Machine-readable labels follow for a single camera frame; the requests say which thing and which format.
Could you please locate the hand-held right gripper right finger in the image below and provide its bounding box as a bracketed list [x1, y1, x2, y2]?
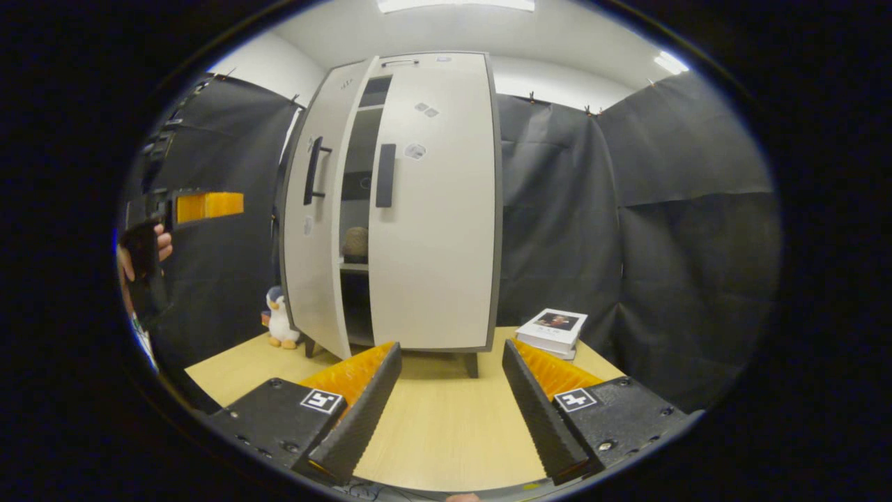
[501, 339, 702, 487]

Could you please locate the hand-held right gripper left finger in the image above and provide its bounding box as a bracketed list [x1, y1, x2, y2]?
[208, 340, 403, 487]

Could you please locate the white shoe cabinet door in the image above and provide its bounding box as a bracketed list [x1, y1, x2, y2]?
[280, 57, 381, 360]
[367, 68, 498, 352]

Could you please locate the brown suede shoe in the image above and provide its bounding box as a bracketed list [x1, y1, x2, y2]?
[341, 226, 370, 266]

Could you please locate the white grey shoe cabinet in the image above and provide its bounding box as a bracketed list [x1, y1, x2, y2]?
[279, 51, 505, 380]

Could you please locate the black backdrop cloth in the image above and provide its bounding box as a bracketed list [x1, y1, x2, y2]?
[122, 73, 308, 375]
[493, 70, 783, 415]

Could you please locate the white book with portrait cover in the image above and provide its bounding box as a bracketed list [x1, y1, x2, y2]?
[514, 307, 590, 353]

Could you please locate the penguin plush toy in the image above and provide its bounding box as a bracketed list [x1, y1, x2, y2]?
[264, 285, 302, 350]

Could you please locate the large ceiling light panel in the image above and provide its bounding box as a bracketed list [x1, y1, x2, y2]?
[376, 0, 537, 14]

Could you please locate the small ceiling light panel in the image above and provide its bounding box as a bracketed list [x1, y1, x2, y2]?
[653, 50, 690, 76]

